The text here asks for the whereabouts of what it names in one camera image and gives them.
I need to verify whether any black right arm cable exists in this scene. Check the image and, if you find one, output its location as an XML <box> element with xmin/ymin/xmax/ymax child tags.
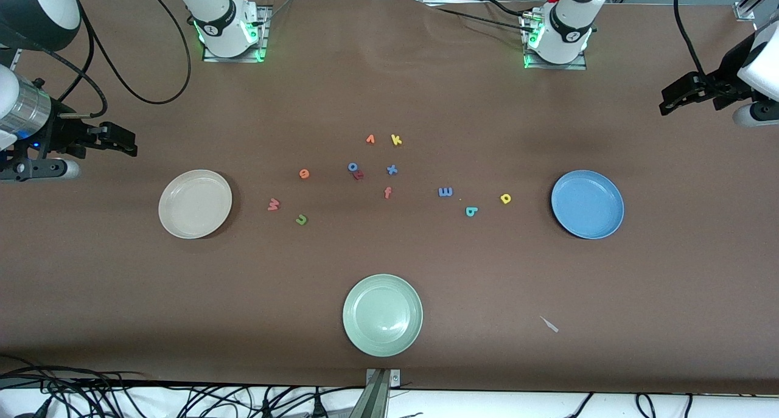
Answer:
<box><xmin>55</xmin><ymin>0</ymin><xmax>192</xmax><ymax>119</ymax></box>

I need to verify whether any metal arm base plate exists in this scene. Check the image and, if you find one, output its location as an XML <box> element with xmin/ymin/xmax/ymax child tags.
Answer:
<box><xmin>202</xmin><ymin>4</ymin><xmax>273</xmax><ymax>63</ymax></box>
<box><xmin>522</xmin><ymin>10</ymin><xmax>588</xmax><ymax>71</ymax></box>

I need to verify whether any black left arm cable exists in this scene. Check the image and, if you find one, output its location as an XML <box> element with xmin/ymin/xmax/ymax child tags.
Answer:
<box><xmin>672</xmin><ymin>0</ymin><xmax>710</xmax><ymax>81</ymax></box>

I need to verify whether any aluminium frame rail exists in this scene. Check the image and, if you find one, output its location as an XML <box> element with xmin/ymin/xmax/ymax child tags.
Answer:
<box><xmin>733</xmin><ymin>0</ymin><xmax>779</xmax><ymax>22</ymax></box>

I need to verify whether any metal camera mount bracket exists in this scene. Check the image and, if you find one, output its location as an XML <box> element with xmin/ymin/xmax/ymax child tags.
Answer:
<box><xmin>350</xmin><ymin>368</ymin><xmax>402</xmax><ymax>418</ymax></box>

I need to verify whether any thin black cable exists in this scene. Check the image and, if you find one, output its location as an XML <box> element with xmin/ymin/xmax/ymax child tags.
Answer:
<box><xmin>253</xmin><ymin>0</ymin><xmax>294</xmax><ymax>26</ymax></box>

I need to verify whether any pale green round plate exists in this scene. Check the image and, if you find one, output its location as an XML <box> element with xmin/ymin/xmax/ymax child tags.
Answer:
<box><xmin>342</xmin><ymin>274</ymin><xmax>424</xmax><ymax>358</ymax></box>

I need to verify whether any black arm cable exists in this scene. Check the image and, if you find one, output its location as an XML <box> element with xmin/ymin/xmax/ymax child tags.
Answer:
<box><xmin>672</xmin><ymin>0</ymin><xmax>710</xmax><ymax>81</ymax></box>
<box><xmin>55</xmin><ymin>0</ymin><xmax>192</xmax><ymax>119</ymax></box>

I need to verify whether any beige round plate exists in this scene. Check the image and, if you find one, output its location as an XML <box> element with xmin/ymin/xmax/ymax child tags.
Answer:
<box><xmin>158</xmin><ymin>169</ymin><xmax>233</xmax><ymax>240</ymax></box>

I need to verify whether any brown paper table cover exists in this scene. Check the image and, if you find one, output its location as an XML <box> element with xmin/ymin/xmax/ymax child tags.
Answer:
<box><xmin>0</xmin><ymin>0</ymin><xmax>779</xmax><ymax>394</ymax></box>

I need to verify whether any blue round plate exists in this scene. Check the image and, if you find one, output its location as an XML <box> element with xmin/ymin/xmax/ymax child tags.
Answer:
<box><xmin>551</xmin><ymin>170</ymin><xmax>625</xmax><ymax>240</ymax></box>

